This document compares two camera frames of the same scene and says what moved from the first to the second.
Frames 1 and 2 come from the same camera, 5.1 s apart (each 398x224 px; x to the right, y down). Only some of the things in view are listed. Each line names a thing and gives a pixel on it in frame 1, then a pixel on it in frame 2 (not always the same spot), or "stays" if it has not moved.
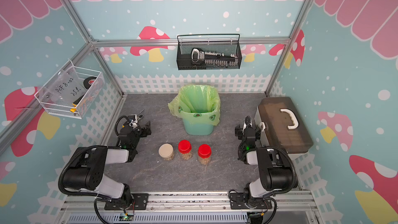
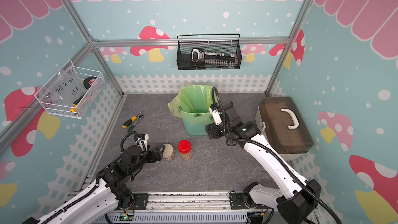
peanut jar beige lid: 166,150 stays
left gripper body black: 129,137 → 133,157
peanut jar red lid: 184,147 stays
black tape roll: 88,81 stays
